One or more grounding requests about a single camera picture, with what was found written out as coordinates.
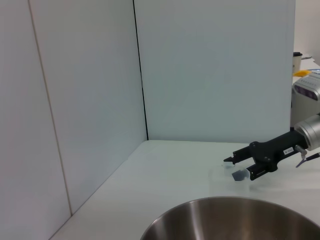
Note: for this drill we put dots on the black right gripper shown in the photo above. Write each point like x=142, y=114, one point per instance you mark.
x=272, y=152

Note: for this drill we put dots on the clear plastic cup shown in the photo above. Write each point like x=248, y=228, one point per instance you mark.
x=217, y=180

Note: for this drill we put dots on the stainless steel bowl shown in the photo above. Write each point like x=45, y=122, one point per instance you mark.
x=230, y=220

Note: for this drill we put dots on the paper cup with black lid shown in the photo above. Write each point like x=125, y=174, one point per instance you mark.
x=297, y=62

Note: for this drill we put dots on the white desk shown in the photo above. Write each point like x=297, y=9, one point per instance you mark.
x=300, y=110

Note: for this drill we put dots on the yellow object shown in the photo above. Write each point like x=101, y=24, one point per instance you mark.
x=302, y=73

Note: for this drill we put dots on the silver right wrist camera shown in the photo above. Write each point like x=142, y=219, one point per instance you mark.
x=308, y=87

